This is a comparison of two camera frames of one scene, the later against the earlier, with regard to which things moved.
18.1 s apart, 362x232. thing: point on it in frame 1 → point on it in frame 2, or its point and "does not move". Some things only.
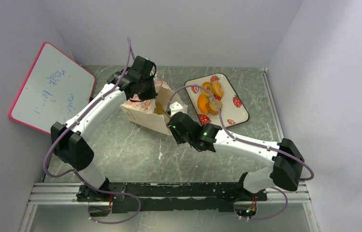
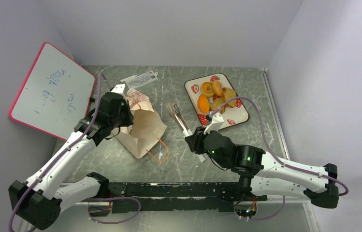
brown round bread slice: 213,109 does not move
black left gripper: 152,94 → 129,116
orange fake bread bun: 202,100 does not move
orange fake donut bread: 208,85 does not move
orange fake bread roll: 217,88 does not move
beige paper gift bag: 149,111 → 147,125
